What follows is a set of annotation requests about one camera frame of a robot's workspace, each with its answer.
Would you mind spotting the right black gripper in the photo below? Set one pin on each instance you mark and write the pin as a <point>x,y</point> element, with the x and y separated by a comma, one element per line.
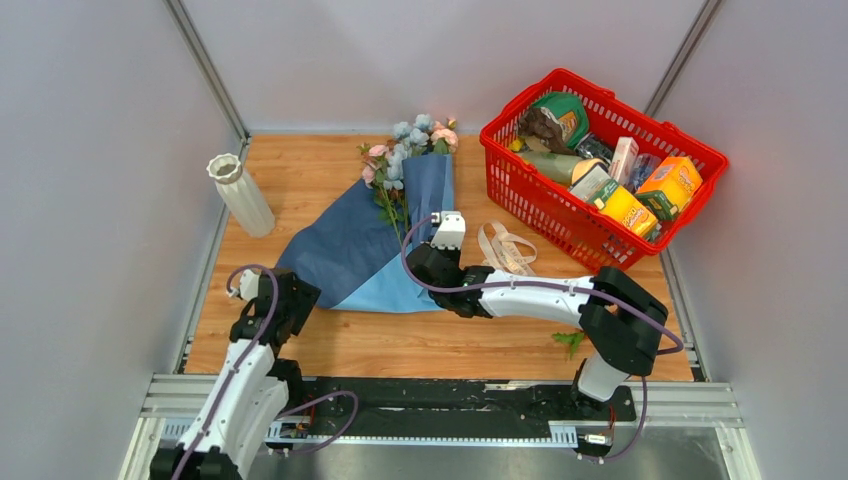
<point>455,254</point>

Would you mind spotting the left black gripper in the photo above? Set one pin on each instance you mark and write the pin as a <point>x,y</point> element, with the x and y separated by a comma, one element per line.
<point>306,295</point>

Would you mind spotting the cream ribbon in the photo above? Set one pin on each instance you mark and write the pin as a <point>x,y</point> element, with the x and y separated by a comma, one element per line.
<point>505,250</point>

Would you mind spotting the blue wrapping paper sheet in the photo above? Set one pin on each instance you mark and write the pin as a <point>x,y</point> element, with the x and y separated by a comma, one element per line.
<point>354,258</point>

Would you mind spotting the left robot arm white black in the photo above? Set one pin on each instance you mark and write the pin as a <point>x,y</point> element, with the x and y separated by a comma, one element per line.
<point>254,384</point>

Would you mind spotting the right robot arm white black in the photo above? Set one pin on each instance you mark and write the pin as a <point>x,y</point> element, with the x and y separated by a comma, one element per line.
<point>623,321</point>

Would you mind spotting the white ribbed vase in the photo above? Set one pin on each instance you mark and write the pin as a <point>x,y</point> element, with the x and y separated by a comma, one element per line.
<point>241,195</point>

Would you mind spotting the red shopping basket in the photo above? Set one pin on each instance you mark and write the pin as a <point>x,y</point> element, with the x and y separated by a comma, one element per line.
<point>562,214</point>

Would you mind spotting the toy carrot with leaves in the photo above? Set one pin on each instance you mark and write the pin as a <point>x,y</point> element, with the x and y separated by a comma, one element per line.
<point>571,342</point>

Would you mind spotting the olive green bottle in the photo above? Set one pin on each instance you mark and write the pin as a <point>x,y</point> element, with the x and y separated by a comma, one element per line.
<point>561,168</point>

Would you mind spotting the brown crumpled bag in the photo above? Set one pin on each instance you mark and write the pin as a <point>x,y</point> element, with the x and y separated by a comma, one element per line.
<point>540,123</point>

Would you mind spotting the yellow green box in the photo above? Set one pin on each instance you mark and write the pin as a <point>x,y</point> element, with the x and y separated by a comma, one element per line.
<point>617,203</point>

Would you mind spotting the dark foil packet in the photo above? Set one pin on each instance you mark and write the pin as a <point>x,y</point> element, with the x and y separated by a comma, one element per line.
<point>592,147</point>

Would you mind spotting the green snack bag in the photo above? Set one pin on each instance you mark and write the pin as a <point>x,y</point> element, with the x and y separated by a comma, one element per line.
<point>568,109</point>

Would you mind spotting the pink white box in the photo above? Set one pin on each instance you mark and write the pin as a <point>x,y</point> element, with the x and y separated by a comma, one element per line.
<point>623,159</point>

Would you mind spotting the clear plastic bottle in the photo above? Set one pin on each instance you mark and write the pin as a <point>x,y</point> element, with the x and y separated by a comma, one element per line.
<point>642,168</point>

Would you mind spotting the orange box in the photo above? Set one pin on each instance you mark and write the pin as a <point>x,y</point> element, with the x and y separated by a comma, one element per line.
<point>670,188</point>

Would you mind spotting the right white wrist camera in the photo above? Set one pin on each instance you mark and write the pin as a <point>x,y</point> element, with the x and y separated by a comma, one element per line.
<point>450,230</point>

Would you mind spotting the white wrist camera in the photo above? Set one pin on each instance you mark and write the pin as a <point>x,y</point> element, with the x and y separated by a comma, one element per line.
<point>450,230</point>
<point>244,286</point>

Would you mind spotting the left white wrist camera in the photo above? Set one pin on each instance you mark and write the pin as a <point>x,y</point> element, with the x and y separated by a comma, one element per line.
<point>244,286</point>

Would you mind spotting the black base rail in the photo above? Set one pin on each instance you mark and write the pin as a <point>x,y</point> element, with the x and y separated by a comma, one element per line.
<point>491,413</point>

